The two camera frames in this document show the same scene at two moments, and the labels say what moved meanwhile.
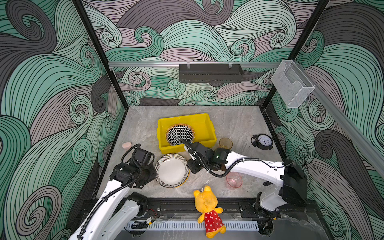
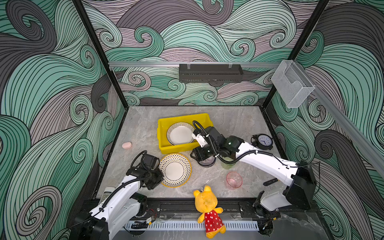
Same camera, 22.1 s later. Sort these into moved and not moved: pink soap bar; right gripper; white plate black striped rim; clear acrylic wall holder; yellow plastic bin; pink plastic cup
Moved: white plate black striped rim; right gripper
Not moved: pink soap bar; clear acrylic wall holder; yellow plastic bin; pink plastic cup
